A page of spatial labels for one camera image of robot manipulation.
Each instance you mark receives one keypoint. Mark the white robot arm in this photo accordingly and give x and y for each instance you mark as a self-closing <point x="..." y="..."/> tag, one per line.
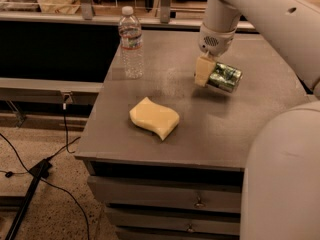
<point x="281" y="184"/>

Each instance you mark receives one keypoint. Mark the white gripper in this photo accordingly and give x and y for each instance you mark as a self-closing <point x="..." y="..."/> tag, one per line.
<point x="215" y="43"/>

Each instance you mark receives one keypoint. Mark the black floor bar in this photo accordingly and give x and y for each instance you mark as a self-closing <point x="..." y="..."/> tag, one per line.
<point x="38" y="172"/>

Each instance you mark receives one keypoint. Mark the clear plastic water bottle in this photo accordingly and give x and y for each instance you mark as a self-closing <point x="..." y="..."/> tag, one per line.
<point x="131" y="43"/>

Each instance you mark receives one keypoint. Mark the grey drawer cabinet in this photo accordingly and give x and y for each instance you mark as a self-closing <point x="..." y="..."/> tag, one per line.
<point x="166" y="157"/>

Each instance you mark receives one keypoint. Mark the green soda can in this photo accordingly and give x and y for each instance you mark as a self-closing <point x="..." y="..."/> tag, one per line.
<point x="225" y="77"/>

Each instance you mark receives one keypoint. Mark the top grey drawer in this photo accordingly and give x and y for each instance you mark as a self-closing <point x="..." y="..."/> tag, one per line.
<point x="166" y="194"/>

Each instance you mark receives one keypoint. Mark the yellow wavy sponge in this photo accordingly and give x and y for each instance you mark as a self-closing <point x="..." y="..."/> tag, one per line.
<point x="153" y="117"/>

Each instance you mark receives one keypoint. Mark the grey metal rail frame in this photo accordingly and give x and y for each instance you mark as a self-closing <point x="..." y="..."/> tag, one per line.
<point x="48" y="91"/>

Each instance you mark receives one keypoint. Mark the grey drawer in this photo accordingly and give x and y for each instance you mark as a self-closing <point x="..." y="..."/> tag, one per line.
<point x="166" y="194"/>
<point x="181" y="221"/>

